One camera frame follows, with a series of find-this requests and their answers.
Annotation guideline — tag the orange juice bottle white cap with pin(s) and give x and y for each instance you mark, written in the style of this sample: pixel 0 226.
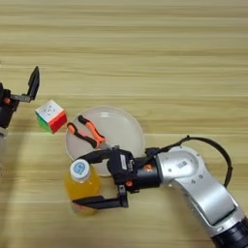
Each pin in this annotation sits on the orange juice bottle white cap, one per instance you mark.
pixel 80 185

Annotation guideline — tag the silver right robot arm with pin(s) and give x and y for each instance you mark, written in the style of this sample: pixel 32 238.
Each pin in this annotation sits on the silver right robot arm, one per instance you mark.
pixel 200 187

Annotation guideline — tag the right black box white label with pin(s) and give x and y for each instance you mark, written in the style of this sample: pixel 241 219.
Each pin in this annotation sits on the right black box white label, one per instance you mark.
pixel 121 166

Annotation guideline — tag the round beige plate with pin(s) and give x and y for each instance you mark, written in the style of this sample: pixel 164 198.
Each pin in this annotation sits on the round beige plate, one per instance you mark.
pixel 122 129

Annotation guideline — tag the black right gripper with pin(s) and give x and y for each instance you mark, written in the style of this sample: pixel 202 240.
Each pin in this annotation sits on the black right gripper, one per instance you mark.
pixel 147 176

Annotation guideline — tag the colourful puzzle cube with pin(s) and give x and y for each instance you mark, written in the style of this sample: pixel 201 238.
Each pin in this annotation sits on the colourful puzzle cube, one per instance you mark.
pixel 50 113

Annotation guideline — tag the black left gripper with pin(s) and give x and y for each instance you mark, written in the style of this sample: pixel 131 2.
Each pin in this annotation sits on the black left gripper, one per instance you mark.
pixel 4 111

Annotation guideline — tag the orange black needle-nose pliers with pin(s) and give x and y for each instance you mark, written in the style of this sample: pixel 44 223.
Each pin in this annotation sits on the orange black needle-nose pliers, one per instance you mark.
pixel 93 132

